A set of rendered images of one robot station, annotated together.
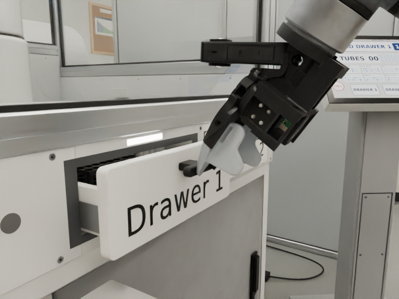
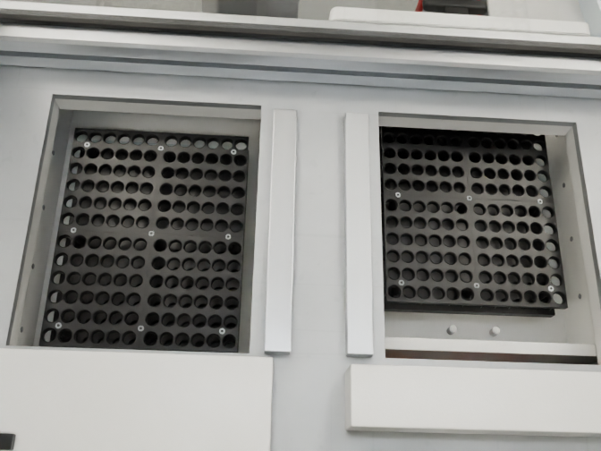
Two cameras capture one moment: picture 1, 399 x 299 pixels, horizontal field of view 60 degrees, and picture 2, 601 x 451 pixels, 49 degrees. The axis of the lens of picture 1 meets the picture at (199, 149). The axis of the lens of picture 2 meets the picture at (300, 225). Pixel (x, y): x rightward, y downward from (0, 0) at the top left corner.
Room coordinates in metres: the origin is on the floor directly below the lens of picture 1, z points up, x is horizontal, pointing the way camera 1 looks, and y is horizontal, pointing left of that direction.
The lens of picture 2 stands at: (0.92, 0.32, 1.50)
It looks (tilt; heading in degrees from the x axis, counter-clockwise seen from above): 68 degrees down; 229
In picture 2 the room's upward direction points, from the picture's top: 11 degrees clockwise
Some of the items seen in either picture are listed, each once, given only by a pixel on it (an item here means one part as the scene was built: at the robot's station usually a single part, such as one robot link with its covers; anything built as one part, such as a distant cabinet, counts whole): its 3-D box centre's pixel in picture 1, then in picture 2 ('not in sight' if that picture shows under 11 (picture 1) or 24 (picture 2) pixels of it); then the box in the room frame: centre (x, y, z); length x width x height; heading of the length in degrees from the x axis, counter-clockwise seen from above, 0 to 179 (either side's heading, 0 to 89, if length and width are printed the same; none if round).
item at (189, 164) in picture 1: (193, 166); not in sight; (0.47, 0.01, 0.91); 0.07 x 0.04 x 0.01; 147
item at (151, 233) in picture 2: not in sight; (156, 244); (0.89, 0.07, 0.87); 0.22 x 0.18 x 0.06; 57
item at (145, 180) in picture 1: (179, 185); not in sight; (0.49, 0.03, 0.87); 0.29 x 0.02 x 0.11; 147
